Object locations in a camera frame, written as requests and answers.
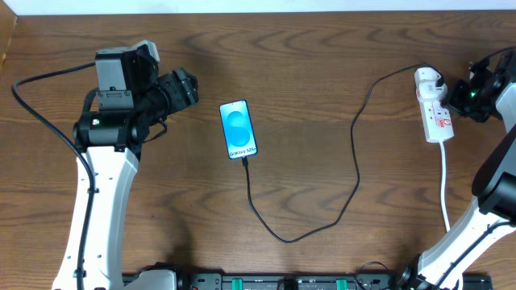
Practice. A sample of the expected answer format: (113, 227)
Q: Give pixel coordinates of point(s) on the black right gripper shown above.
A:
(459, 99)

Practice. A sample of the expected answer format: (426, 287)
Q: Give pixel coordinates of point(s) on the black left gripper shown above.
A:
(182, 86)

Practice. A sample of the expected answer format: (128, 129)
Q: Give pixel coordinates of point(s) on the blue Galaxy smartphone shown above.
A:
(238, 129)

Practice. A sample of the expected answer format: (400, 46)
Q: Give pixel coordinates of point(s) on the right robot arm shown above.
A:
(491, 213)

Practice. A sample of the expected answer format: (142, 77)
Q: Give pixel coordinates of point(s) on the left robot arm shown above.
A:
(114, 124)

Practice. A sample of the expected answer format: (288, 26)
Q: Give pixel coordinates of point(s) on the white power strip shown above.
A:
(436, 121)

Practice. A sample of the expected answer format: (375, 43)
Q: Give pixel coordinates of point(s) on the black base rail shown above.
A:
(217, 281)

